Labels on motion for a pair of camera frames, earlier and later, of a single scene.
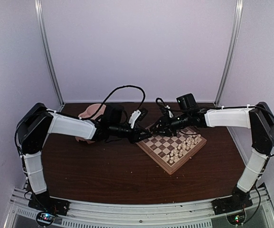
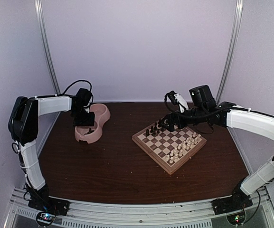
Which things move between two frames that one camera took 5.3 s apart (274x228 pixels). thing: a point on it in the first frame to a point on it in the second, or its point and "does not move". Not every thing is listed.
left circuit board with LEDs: (45, 218) does not move
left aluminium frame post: (40, 24) does not move
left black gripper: (137, 134) to (90, 122)
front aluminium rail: (193, 213) does not move
